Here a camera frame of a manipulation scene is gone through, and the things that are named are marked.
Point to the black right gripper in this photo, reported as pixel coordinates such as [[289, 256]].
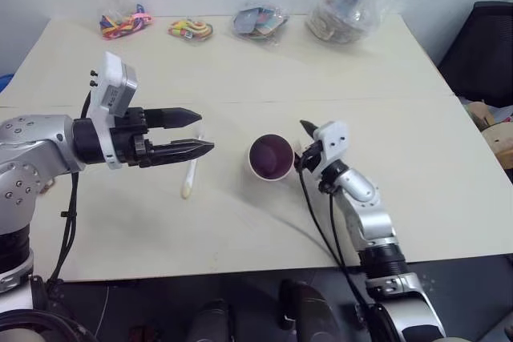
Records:
[[309, 158]]

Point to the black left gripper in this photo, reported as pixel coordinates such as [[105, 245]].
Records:
[[128, 133]]

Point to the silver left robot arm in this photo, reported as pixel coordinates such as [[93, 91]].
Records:
[[24, 146]]

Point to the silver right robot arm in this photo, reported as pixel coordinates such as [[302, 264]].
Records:
[[370, 222]]

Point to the white toothbrush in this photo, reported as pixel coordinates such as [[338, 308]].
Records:
[[191, 174]]

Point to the white mug purple inside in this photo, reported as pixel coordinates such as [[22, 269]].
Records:
[[270, 155]]

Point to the small packet colourful bands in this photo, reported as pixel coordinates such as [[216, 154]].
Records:
[[190, 29]]

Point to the plastic bag of coloured cards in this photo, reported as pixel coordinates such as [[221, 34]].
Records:
[[258, 21]]

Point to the large clear bag of coasters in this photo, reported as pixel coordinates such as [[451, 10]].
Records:
[[340, 13]]

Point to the blue object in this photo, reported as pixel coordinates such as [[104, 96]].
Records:
[[5, 81]]

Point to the brown cardboard and wood clutter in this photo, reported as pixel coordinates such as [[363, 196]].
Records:
[[495, 133]]

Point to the black office chair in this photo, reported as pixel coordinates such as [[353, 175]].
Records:
[[481, 53]]

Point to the black rounded robot body part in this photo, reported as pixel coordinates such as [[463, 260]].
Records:
[[44, 318]]

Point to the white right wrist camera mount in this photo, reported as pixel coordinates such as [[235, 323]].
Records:
[[334, 138]]

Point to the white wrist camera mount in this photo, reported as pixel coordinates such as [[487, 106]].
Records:
[[110, 73], [334, 138]]

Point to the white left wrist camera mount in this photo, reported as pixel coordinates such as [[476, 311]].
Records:
[[110, 73]]

